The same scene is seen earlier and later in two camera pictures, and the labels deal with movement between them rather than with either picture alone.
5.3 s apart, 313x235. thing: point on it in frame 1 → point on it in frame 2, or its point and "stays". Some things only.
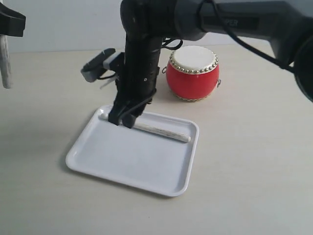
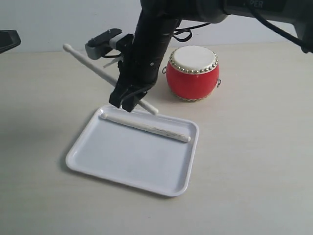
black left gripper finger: (11, 23) → (9, 39)
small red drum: (192, 73) stays
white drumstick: (176, 135) stays
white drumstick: (5, 62) → (102, 74)
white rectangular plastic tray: (149, 160) stays
